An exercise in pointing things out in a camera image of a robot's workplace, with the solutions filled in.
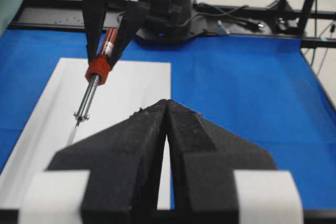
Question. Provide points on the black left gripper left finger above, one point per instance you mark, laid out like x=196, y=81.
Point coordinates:
x=125, y=163

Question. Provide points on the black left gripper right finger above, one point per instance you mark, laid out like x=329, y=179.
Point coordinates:
x=203, y=157

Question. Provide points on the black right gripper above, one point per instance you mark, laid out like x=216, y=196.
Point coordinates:
x=94, y=13

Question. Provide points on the large white foam board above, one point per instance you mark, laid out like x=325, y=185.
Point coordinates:
x=131, y=86

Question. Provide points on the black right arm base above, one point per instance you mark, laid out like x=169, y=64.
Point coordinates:
x=181, y=25

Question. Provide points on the black aluminium frame rail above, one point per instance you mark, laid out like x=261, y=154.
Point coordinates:
x=66, y=15

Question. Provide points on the red handled soldering iron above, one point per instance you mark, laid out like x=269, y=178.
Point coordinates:
x=96, y=75

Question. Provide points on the blue table cloth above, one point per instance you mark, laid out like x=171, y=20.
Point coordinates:
x=261, y=89

